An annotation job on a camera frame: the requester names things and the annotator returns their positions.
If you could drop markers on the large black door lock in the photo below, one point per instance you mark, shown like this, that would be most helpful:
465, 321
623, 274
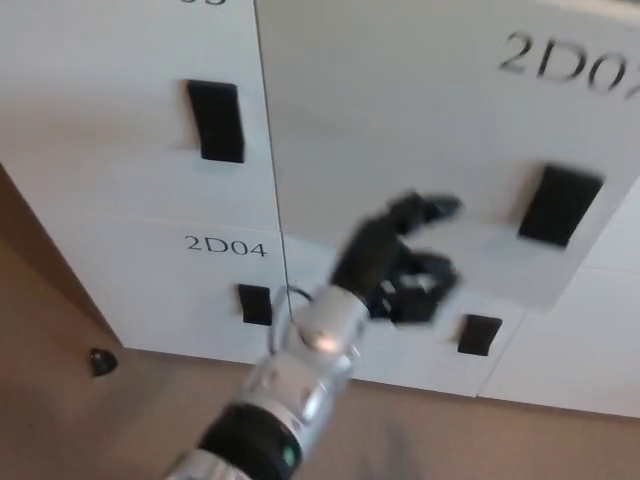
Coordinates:
560, 205

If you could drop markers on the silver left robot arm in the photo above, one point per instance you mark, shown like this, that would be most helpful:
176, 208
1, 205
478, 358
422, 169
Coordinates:
300, 375

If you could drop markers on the white locker cabinet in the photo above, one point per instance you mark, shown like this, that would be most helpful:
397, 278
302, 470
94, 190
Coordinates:
125, 200

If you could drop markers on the black floor door stopper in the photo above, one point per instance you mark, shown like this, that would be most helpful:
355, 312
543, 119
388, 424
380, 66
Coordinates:
102, 361

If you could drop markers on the white door marked 2D08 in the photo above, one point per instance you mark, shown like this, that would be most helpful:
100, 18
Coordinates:
410, 355

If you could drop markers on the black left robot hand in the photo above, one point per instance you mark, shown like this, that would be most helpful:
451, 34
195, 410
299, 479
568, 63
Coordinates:
372, 255

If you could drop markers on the white cabinet door with lock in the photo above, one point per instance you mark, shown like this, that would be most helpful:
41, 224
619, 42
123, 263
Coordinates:
390, 110

